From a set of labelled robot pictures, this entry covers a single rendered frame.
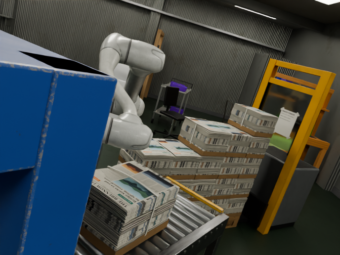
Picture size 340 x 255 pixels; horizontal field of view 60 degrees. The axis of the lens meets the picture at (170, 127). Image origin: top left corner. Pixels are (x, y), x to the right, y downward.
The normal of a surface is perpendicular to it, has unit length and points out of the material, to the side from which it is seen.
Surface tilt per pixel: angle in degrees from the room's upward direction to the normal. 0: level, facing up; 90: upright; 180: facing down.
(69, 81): 90
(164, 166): 90
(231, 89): 90
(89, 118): 90
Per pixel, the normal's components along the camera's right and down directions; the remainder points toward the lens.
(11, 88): 0.77, 0.37
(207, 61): 0.02, 0.25
